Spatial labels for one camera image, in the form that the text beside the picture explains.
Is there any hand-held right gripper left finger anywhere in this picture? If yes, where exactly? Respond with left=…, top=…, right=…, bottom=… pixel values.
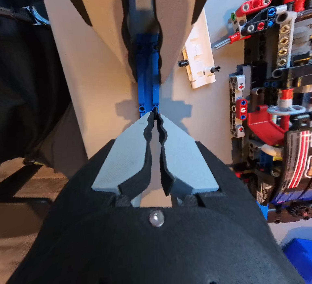
left=91, top=112, right=154, bottom=195

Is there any blue toy brick panel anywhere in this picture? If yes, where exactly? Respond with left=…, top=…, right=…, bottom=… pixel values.
left=135, top=33, right=160, bottom=119

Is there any toy brick car model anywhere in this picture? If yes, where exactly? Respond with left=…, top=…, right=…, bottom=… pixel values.
left=211, top=0, right=312, bottom=225

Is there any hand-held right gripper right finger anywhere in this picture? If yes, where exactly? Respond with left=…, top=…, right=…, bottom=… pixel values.
left=157, top=114, right=220, bottom=197

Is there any blue corrugated plastic bin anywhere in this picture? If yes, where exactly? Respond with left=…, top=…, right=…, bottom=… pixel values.
left=283, top=238, right=312, bottom=281

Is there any white toy brick panel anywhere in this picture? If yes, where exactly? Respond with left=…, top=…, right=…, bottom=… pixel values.
left=182, top=9, right=216, bottom=89

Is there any person's torso in dark clothing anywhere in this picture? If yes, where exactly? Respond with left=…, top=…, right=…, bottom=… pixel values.
left=0, top=0, right=88, bottom=167

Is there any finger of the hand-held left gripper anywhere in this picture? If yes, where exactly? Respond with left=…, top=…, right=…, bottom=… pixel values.
left=70, top=0, right=137, bottom=83
left=153, top=0, right=203, bottom=85

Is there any light grey desk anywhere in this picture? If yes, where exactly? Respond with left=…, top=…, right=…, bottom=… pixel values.
left=35, top=0, right=312, bottom=245

